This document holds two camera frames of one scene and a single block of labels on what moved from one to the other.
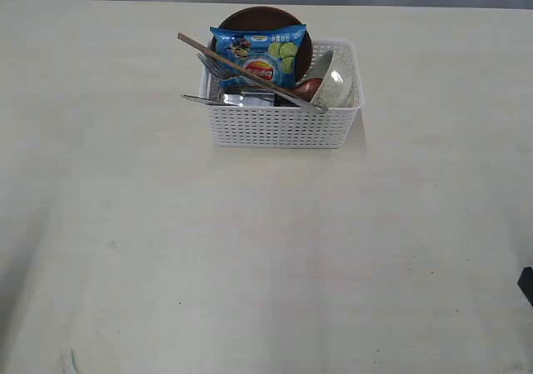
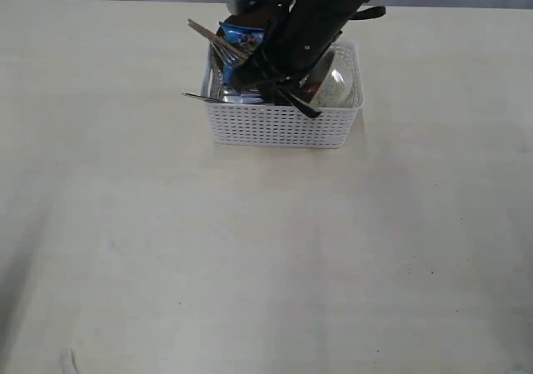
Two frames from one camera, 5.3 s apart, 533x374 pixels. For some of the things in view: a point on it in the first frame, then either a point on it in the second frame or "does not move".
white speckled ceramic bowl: x=340 y=84 does not move
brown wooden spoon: x=306 y=88 does not move
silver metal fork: x=221 y=72 → x=226 y=57
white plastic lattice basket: x=277 y=127 does not move
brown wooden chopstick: x=201 y=45 → x=219 y=40
